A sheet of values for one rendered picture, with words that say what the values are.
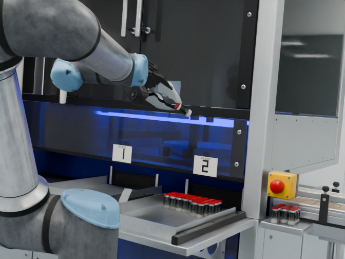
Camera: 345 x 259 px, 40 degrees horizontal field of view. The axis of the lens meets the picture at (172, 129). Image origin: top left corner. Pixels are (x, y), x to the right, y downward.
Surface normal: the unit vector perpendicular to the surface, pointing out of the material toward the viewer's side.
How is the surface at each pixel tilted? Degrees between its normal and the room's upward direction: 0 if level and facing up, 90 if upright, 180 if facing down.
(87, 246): 90
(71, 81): 137
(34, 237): 104
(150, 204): 90
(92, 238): 90
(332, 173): 90
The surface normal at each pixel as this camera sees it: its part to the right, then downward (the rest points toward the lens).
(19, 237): -0.11, 0.40
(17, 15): 0.07, 0.11
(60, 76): -0.17, 0.76
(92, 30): 0.94, 0.11
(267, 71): -0.53, 0.00
